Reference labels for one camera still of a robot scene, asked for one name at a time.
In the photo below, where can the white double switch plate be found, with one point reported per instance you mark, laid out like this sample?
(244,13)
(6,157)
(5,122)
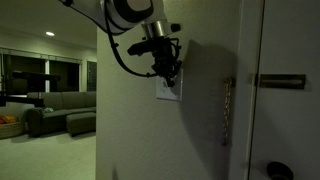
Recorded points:
(173,95)

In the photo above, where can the window with blinds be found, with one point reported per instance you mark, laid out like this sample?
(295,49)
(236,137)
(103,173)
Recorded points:
(92,76)

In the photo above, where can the orange items in basket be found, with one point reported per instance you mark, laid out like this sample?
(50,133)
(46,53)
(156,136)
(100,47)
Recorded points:
(7,119)

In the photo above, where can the small cloth on sofa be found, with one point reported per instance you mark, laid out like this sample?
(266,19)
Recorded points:
(48,110)

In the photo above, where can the white light switch toggle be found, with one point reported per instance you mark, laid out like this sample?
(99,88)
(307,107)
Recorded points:
(163,85)

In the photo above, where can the dark sliding window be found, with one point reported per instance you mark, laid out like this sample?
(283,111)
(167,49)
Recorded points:
(63,75)

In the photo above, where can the woven storage basket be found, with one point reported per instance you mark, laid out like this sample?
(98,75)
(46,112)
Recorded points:
(10,130)

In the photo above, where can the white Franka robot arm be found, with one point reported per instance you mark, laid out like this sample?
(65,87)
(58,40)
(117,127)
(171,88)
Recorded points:
(133,10)

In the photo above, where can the grey ottoman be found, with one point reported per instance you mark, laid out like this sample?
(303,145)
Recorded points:
(80,123)

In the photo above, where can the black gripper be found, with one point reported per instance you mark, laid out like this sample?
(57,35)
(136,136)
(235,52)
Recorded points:
(163,50)

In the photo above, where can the recessed ceiling light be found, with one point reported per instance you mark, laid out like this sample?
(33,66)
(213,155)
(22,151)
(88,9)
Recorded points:
(50,33)

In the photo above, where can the grey sectional sofa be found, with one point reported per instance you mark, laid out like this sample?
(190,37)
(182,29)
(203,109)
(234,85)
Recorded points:
(66,101)

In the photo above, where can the round door knob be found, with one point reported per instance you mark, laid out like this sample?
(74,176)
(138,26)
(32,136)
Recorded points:
(279,170)

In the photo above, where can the white cabinet door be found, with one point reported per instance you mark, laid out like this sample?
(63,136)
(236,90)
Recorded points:
(245,100)

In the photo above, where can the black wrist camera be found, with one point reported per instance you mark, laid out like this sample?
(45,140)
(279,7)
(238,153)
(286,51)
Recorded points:
(141,48)

